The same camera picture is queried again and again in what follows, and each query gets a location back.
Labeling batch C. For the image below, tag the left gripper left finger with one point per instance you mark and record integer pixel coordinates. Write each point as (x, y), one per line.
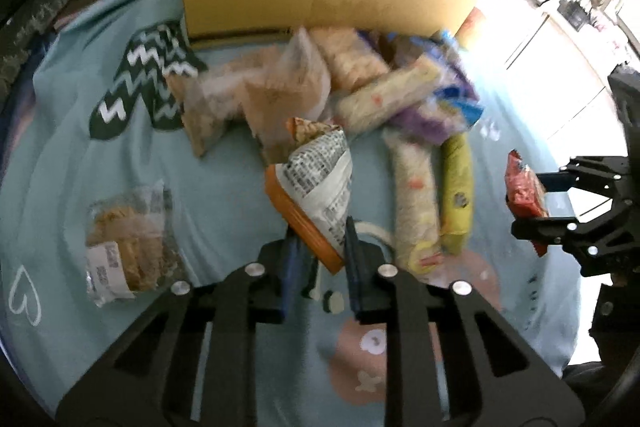
(190, 359)

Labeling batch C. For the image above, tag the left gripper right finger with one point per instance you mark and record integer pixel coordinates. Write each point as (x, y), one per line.
(451, 358)

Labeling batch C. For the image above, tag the orange red chip packet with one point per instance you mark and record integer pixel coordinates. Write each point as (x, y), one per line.
(524, 192)

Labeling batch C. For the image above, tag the clear cookie bag white label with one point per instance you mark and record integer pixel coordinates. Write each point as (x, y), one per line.
(131, 247)

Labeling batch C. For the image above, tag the long yellow snack bar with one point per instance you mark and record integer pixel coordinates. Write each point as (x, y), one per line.
(457, 194)

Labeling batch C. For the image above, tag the blue cookie packet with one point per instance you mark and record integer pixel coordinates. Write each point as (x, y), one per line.
(453, 106)

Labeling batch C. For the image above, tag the orange white snack pack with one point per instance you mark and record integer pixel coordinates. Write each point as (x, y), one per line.
(311, 189)

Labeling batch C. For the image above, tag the brown bread packet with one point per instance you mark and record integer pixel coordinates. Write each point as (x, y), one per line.
(296, 84)

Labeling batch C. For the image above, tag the beige cabinet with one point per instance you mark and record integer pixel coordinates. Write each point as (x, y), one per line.
(557, 84)

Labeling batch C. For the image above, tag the teal printed tablecloth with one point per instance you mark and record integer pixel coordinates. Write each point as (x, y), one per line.
(98, 132)

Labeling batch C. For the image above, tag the red apple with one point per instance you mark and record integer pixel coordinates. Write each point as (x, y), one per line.
(468, 32)

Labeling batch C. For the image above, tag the clear bread packet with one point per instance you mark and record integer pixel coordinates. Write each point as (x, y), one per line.
(208, 101)

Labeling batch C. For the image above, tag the orange biscuit packet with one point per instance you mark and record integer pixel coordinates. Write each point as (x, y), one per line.
(352, 63)

